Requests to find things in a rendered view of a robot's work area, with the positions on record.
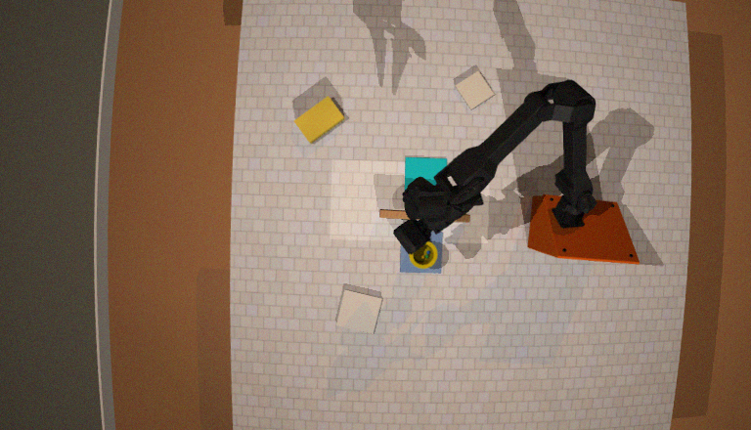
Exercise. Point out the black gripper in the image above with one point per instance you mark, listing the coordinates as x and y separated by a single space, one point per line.
413 234

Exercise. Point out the yellow rectangular block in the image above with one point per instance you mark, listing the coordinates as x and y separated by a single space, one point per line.
319 119

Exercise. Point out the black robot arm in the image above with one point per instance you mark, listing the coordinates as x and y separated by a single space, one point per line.
473 169

